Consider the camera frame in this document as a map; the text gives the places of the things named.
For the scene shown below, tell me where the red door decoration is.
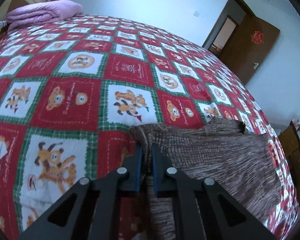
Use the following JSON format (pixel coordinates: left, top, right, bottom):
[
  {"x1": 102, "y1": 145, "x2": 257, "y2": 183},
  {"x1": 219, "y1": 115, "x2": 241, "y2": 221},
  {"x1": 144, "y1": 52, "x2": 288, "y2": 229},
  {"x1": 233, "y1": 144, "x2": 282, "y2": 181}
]
[{"x1": 250, "y1": 31, "x2": 264, "y2": 45}]

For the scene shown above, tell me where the wooden chair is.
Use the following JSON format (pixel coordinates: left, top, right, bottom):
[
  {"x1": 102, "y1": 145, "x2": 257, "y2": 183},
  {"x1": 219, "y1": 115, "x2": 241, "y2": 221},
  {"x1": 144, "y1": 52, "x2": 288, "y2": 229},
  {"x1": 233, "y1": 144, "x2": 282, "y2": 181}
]
[{"x1": 279, "y1": 121, "x2": 300, "y2": 203}]

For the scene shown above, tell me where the red checkered cartoon bedspread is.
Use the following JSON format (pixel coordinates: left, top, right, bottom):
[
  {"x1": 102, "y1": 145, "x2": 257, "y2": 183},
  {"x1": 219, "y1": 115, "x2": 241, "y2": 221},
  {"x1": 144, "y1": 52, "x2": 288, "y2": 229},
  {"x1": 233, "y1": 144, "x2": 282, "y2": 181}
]
[{"x1": 0, "y1": 15, "x2": 298, "y2": 239}]

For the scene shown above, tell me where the brown wooden door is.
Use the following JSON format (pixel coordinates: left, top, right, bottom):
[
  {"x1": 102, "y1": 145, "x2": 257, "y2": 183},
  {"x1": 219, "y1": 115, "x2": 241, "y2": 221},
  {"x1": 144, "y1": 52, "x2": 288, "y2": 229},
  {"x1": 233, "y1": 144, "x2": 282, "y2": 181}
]
[{"x1": 219, "y1": 16, "x2": 280, "y2": 85}]

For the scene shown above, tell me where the folded pink blanket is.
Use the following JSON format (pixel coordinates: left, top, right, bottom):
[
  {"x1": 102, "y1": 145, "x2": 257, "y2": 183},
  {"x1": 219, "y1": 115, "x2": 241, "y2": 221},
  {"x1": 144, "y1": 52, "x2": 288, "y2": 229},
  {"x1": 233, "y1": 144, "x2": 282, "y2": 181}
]
[{"x1": 5, "y1": 0, "x2": 83, "y2": 32}]

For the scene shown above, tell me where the dark door frame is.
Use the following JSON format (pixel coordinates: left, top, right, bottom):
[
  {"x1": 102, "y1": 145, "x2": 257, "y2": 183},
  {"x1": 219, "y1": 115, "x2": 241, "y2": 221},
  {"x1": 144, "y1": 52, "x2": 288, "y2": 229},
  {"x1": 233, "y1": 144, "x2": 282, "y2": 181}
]
[{"x1": 202, "y1": 0, "x2": 255, "y2": 56}]

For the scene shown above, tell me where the brown knitted sweater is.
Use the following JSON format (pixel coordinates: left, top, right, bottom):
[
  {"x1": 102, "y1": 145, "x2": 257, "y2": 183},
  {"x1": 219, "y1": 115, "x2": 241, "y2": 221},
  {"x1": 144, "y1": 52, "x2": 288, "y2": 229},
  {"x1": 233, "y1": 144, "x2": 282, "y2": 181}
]
[{"x1": 129, "y1": 118, "x2": 280, "y2": 239}]

